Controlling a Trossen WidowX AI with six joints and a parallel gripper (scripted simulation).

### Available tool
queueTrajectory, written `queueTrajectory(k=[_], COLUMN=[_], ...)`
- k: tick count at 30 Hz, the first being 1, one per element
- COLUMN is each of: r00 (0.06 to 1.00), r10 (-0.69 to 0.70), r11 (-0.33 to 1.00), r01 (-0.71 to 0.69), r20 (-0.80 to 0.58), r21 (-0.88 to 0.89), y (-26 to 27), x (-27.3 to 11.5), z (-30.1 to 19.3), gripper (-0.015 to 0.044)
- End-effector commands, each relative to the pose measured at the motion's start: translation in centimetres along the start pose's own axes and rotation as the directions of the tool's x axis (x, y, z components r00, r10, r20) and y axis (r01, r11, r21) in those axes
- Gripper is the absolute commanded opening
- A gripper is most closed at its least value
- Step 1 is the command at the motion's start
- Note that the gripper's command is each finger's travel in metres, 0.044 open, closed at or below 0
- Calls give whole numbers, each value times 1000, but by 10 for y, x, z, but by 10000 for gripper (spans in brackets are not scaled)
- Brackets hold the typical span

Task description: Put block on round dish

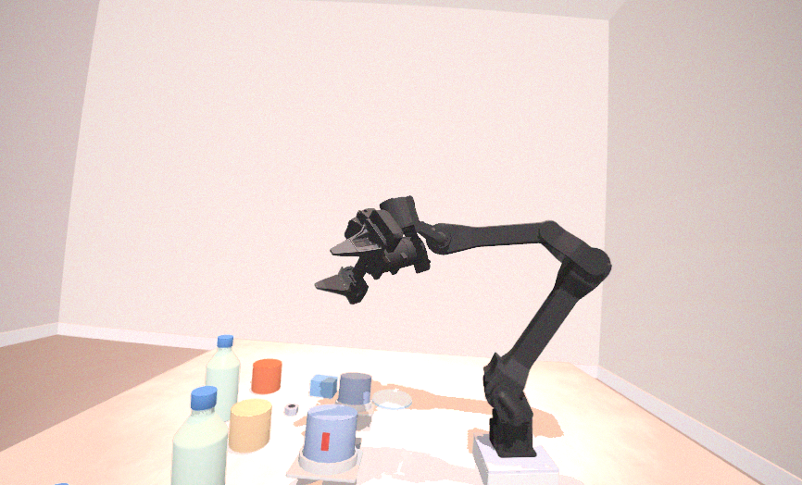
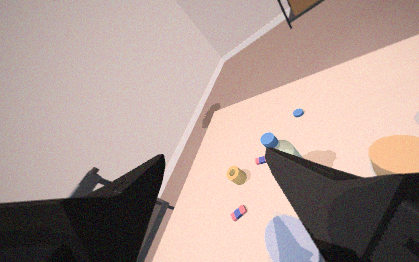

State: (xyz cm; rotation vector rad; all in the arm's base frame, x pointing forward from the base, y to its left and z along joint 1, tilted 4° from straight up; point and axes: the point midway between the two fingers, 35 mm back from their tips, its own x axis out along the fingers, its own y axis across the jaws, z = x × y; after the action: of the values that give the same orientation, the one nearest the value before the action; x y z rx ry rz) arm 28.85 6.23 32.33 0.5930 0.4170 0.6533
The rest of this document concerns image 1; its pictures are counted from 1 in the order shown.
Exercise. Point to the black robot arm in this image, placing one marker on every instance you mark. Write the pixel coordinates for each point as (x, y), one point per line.
(582, 269)

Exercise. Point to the orange cylinder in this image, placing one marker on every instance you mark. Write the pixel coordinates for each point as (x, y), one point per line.
(266, 376)

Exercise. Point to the peach cylinder with pale yellow top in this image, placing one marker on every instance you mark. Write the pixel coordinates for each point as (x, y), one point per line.
(250, 425)

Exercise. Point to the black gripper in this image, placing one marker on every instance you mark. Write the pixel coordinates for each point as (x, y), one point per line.
(380, 249)

